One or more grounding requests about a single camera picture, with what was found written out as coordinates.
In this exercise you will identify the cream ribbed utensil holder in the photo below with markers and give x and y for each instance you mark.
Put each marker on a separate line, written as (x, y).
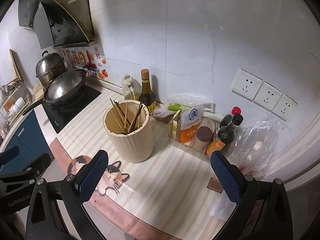
(134, 147)

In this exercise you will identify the steel steamer pot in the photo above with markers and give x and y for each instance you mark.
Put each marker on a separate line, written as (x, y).
(49, 68)

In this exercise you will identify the blue cabinet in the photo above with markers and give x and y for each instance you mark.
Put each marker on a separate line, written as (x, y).
(31, 143)

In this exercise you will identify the black cap sauce bottle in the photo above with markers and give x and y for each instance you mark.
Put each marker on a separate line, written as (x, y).
(225, 136)

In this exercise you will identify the brown spice jar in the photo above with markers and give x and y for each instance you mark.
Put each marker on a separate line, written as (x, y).
(203, 135)

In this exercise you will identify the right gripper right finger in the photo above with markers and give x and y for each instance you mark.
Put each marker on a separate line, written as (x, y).
(229, 176)

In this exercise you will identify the dark soy sauce bottle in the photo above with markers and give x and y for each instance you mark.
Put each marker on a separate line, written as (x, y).
(147, 97)

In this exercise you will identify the clear plastic bag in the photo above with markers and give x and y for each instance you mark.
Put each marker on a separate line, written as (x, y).
(252, 151)

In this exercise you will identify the dark brown chopstick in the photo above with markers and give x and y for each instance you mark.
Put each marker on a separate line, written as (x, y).
(133, 123)

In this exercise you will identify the range hood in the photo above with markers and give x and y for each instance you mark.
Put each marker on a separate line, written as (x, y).
(58, 23)

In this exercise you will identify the copper green life plaque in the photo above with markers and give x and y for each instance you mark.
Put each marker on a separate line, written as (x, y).
(215, 185)

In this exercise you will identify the red cap sauce bottle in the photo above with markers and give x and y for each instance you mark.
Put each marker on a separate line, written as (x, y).
(236, 110)

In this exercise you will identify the striped cat table mat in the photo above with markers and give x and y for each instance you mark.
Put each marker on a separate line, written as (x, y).
(168, 196)

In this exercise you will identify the wire dish rack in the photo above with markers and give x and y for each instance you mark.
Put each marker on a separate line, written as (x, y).
(15, 98)

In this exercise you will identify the steel wok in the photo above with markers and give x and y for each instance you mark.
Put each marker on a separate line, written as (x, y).
(63, 89)

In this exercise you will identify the colourful wall sticker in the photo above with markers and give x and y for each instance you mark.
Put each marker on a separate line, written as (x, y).
(87, 58)

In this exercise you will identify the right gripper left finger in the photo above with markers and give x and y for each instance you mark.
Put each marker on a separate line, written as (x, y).
(89, 176)

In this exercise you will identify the cooking oil jug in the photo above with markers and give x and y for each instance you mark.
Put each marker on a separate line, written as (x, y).
(131, 88)

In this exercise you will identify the orange white salt bag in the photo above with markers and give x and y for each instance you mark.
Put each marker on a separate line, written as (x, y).
(190, 120)

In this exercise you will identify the white paper sheet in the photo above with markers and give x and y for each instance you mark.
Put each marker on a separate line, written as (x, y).
(223, 208)

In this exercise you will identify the white wall socket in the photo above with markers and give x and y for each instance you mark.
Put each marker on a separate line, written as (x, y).
(263, 94)

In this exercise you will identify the green vegetable in bag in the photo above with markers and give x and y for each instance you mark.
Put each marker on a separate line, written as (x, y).
(176, 107)

